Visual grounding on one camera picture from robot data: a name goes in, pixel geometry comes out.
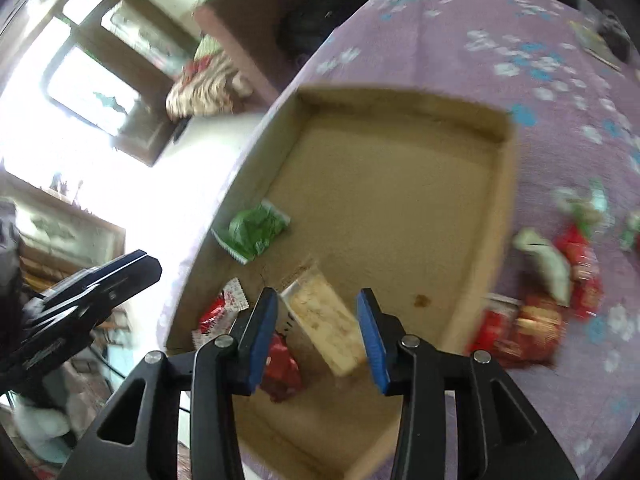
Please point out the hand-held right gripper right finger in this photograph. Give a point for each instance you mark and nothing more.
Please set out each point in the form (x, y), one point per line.
(372, 340)

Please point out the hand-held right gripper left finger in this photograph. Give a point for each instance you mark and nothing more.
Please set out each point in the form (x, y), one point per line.
(262, 330)

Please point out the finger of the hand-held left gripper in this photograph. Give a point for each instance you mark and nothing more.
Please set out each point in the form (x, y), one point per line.
(117, 275)

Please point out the dark red snack packet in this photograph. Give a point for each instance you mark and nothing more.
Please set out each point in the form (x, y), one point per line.
(282, 367)

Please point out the red and white snack packet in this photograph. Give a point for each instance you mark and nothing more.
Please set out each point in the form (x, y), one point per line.
(222, 310)

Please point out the beige biscuit packet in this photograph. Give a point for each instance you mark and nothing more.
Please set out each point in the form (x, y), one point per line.
(325, 320)

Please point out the cardboard box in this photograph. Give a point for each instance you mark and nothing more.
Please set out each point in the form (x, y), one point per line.
(390, 195)

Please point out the silvery green snack packet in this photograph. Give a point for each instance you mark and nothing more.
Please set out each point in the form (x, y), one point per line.
(545, 260)

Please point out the green and white snack packet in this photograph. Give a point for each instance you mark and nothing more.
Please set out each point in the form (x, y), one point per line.
(585, 205)

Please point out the large green snack packet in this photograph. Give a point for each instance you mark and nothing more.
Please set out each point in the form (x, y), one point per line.
(631, 230)

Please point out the wooden mirror cabinet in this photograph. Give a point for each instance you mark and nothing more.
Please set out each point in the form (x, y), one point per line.
(65, 235)

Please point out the wooden framed glass door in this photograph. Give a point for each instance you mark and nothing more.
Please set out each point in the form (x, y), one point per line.
(125, 75)

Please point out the striped red blanket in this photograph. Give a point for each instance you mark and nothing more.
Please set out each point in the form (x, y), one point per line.
(205, 85)

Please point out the brown sofa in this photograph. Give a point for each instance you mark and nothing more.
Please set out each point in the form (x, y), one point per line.
(235, 30)

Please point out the purple floral bedspread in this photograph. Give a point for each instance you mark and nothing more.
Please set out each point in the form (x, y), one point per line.
(560, 125)

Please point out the black bag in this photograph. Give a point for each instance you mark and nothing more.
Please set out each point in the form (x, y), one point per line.
(312, 25)

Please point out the yellow green book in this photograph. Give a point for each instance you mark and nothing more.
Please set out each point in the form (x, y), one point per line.
(592, 42)

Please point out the small black pouch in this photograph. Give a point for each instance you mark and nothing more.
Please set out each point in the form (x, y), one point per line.
(614, 35)

